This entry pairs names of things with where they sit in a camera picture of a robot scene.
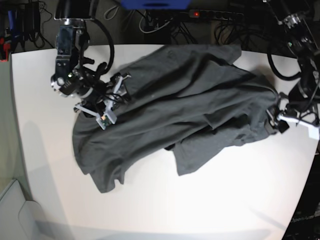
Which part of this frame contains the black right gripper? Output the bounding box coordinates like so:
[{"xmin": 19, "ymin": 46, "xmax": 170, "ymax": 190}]
[{"xmin": 73, "ymin": 72, "xmax": 131, "ymax": 120}]

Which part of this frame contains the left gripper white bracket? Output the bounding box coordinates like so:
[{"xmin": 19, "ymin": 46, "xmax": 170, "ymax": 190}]
[{"xmin": 266, "ymin": 92, "xmax": 320, "ymax": 139}]

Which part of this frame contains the black power strip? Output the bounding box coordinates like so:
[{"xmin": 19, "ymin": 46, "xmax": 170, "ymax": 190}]
[{"xmin": 188, "ymin": 9, "xmax": 245, "ymax": 22}]

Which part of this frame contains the dark grey t-shirt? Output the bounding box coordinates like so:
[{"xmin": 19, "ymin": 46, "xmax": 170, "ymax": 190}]
[{"xmin": 72, "ymin": 44, "xmax": 279, "ymax": 193}]

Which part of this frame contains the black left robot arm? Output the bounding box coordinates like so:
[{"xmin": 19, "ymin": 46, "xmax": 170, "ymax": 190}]
[{"xmin": 265, "ymin": 0, "xmax": 320, "ymax": 140}]

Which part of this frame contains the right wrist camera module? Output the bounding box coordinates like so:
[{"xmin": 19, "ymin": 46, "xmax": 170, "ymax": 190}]
[{"xmin": 96, "ymin": 114, "xmax": 117, "ymax": 130}]

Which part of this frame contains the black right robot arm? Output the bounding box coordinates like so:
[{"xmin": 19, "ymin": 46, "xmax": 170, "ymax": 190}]
[{"xmin": 50, "ymin": 0, "xmax": 126, "ymax": 128}]

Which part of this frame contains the red black clamp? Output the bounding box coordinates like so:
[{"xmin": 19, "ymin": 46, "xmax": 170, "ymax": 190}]
[{"xmin": 0, "ymin": 36, "xmax": 11, "ymax": 62}]

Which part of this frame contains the blue plastic box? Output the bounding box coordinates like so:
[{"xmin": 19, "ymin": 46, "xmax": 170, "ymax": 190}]
[{"xmin": 120, "ymin": 0, "xmax": 191, "ymax": 10}]

